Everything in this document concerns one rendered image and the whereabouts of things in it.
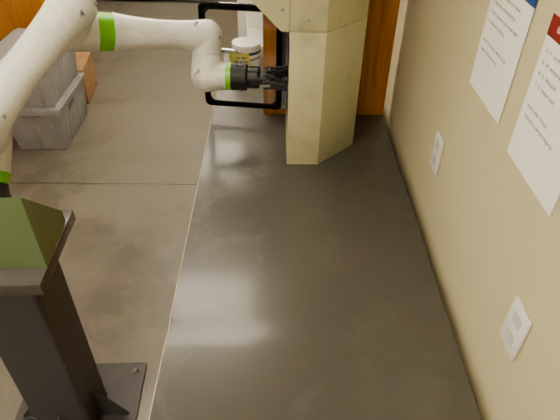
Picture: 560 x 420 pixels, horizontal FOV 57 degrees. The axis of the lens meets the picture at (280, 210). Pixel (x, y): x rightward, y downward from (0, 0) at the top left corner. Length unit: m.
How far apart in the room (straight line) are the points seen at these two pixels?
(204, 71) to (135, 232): 1.48
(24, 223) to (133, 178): 2.07
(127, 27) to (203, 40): 0.24
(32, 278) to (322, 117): 1.00
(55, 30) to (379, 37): 1.13
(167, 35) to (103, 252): 1.54
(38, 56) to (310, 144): 0.87
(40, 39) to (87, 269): 1.64
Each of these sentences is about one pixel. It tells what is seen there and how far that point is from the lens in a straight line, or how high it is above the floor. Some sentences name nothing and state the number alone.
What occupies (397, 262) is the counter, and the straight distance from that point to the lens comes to 1.49.
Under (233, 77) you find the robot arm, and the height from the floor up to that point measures 1.22.
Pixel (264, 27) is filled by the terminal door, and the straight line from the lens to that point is 1.95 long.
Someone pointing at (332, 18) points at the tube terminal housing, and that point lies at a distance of 1.62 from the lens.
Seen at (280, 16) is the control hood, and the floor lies 1.46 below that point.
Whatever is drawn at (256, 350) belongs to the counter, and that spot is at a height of 0.94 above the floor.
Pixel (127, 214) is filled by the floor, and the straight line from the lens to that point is 3.20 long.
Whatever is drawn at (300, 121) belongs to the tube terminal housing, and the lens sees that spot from 1.74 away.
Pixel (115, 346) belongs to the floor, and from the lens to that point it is 2.53.
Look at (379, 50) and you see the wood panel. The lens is 2.07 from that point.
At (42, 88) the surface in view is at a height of 0.47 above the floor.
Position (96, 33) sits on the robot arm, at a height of 1.40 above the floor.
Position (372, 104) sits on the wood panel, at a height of 0.99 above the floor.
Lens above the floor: 1.96
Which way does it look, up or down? 39 degrees down
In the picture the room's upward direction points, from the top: 1 degrees clockwise
